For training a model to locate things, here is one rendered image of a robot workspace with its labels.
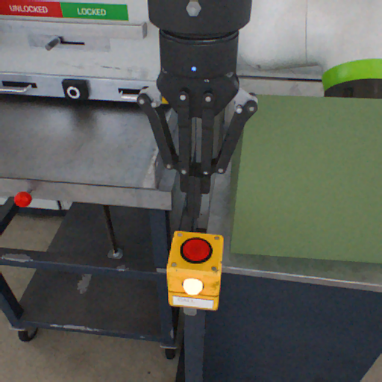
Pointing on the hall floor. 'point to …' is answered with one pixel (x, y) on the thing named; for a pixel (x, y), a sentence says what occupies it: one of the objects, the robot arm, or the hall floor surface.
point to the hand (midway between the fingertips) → (195, 190)
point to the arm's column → (291, 332)
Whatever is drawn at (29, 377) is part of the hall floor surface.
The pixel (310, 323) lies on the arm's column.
